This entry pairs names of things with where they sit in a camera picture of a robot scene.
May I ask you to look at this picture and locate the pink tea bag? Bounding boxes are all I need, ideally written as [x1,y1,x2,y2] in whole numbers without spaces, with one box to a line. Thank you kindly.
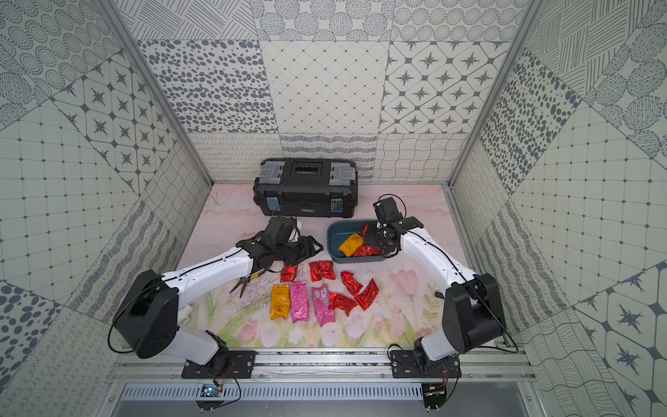
[312,284,335,328]
[289,281,309,323]

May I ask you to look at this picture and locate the dark teal storage box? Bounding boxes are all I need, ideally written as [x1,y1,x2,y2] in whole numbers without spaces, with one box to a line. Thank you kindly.
[327,220,398,264]

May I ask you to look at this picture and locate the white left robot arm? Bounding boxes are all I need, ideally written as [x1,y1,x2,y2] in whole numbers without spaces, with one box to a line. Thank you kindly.
[111,216,323,368]

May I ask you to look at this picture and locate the black plastic toolbox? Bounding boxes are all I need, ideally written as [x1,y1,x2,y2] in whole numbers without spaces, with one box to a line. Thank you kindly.
[253,158,359,218]

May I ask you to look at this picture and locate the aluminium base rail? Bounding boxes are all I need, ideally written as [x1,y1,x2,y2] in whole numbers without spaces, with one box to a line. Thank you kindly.
[109,349,537,401]

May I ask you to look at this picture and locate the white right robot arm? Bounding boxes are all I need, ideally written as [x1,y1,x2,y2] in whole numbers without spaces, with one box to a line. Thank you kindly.
[366,194,507,368]

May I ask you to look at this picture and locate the yellow handled pliers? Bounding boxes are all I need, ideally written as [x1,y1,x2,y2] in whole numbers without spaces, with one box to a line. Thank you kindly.
[229,269,266,297]

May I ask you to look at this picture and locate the red tea bag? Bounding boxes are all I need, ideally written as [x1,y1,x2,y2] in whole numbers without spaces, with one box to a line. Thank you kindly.
[319,261,336,281]
[309,262,322,283]
[340,271,363,296]
[328,293,358,316]
[280,265,298,283]
[354,279,380,311]

